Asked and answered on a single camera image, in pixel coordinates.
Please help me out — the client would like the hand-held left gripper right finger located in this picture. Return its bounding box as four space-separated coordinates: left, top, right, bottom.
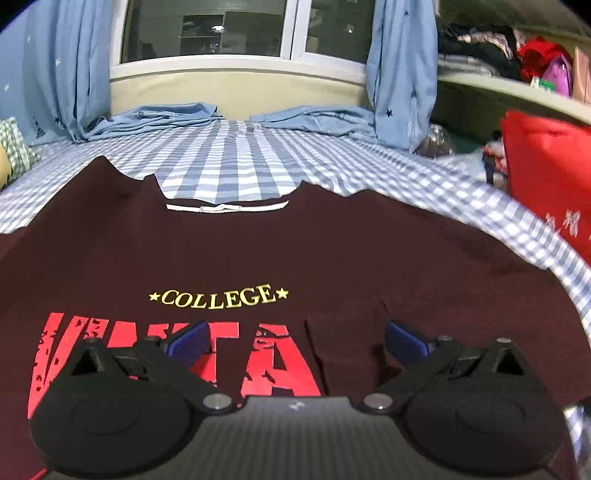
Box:
362 320 527 415

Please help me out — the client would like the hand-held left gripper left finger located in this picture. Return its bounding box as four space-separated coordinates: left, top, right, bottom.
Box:
69 320 234 415

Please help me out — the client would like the maroon printed t-shirt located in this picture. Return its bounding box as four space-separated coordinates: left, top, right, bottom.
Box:
0 156 585 480

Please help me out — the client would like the pile of clothes on shelf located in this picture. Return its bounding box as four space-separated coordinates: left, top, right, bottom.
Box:
438 22 525 80

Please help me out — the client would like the blue checked bed sheet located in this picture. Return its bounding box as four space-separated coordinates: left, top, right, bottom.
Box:
0 117 591 462

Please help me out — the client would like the silver crumpled bag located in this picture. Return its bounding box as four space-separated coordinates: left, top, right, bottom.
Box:
417 124 456 158

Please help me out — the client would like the yellow pillow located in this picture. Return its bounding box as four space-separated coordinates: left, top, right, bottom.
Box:
0 145 13 191

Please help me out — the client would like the cream shelf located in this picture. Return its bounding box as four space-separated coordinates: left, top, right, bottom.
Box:
434 71 591 134

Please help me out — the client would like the green checked pillow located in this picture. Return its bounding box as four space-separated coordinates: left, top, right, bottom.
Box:
0 117 42 185

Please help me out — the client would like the blue star curtain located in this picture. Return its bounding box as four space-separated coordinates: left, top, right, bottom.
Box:
252 0 439 151
23 0 219 144

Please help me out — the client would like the purple bag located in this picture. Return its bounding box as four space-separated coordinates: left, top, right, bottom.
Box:
541 52 574 96

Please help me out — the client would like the white framed window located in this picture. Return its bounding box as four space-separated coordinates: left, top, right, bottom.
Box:
110 0 377 85

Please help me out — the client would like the red cloth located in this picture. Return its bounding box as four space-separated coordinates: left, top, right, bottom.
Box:
516 39 574 83

